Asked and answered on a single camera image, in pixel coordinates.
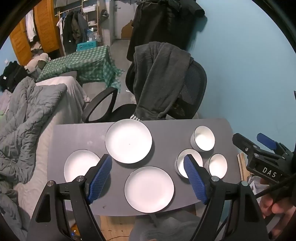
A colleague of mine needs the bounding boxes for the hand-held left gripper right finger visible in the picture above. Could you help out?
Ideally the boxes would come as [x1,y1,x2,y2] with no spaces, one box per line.
[183,154,270,241]

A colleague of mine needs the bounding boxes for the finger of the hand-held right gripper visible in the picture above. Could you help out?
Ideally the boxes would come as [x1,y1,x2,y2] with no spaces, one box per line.
[232,133,260,160]
[257,133,292,160]

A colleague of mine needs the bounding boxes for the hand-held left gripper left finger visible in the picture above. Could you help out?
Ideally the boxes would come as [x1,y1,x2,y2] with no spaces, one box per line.
[26,153,113,241]

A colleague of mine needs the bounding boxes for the white bowl wave pattern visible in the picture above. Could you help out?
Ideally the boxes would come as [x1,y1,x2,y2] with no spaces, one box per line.
[190,126,216,152]
[174,148,203,179]
[204,153,228,179]

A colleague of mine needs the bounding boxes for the person's right hand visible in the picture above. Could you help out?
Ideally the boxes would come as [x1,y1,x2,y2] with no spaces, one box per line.
[259,178,296,218]

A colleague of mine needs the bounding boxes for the pile of papers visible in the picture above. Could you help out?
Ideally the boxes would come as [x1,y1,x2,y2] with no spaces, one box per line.
[247,175,263,197]

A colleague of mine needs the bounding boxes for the light wood plank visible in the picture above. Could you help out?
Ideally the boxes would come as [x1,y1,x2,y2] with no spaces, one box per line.
[237,152,249,181]

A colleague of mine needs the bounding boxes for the grey fuzzy cloth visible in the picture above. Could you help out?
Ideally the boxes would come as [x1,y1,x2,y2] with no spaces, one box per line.
[129,210,204,241]

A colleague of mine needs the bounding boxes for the black mesh office chair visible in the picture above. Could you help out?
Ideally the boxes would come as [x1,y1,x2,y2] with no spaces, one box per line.
[81,54,207,123]

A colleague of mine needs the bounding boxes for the grey quilted comforter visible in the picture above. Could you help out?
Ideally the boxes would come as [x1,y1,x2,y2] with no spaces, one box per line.
[0,76,68,241]

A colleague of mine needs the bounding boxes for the dark grey fleece robe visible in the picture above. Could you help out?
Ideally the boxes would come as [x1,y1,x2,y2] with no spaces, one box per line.
[133,42,191,121]

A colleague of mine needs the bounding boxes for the green checkered cloth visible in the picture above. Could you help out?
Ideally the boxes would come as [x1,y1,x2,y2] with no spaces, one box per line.
[37,46,125,93]

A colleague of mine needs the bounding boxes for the beige clothes pile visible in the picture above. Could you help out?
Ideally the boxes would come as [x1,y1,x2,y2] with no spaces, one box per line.
[24,53,50,72]

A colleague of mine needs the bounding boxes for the black clothes pile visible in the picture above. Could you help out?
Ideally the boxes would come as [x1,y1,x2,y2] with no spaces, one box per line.
[0,61,28,92]

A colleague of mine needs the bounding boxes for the black hanging jacket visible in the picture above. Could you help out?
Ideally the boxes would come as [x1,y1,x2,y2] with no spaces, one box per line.
[127,0,205,62]

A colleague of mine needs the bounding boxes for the hanging dark clothes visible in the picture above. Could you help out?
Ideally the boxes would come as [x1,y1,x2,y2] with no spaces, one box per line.
[57,10,89,55]

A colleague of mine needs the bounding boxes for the wooden louvered door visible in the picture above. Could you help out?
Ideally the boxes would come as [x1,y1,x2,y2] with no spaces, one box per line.
[33,0,62,53]
[9,19,33,66]

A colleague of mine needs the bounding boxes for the white shelf rack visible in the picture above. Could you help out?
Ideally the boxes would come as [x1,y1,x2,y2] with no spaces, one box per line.
[82,0,100,42]

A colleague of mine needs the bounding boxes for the white hanging shirt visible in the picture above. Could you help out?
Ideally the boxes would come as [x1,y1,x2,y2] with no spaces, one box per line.
[25,10,38,42]

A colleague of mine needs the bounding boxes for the black cable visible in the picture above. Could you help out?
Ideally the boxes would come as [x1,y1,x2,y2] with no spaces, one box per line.
[253,171,296,200]

